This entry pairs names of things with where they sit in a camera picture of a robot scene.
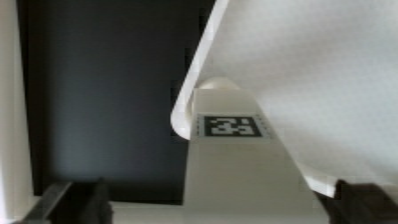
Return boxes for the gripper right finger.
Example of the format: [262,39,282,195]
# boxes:
[319,180,398,224]

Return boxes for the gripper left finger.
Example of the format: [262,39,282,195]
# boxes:
[17,179,115,224]

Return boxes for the white leg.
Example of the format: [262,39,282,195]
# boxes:
[184,78,330,224]

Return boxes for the white desk top tray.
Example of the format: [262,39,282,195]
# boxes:
[171,0,398,200]

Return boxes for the white U-shaped fence frame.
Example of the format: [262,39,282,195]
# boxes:
[0,0,216,224]

